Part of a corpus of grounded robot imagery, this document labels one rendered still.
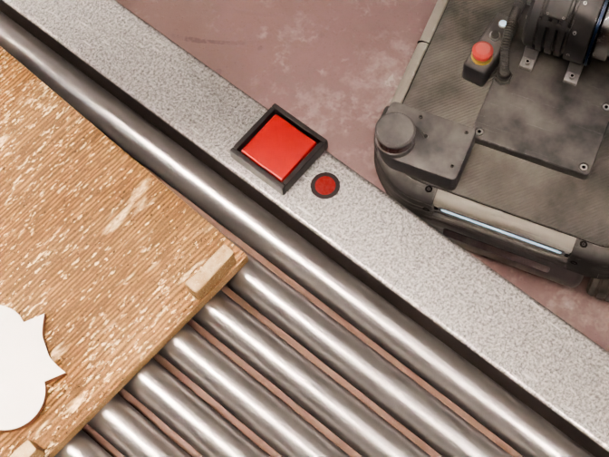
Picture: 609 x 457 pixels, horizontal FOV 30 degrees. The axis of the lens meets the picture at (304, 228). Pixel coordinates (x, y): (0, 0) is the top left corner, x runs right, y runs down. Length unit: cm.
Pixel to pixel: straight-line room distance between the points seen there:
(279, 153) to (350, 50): 119
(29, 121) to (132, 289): 24
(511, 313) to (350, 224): 19
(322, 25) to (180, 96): 117
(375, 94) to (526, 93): 40
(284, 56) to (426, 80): 43
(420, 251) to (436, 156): 78
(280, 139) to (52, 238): 27
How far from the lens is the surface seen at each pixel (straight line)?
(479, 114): 203
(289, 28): 244
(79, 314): 118
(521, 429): 114
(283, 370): 115
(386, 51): 240
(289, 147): 123
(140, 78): 132
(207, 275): 114
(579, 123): 204
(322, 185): 123
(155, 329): 116
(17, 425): 115
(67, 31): 137
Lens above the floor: 201
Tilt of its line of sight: 65 degrees down
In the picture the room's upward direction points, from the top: 8 degrees counter-clockwise
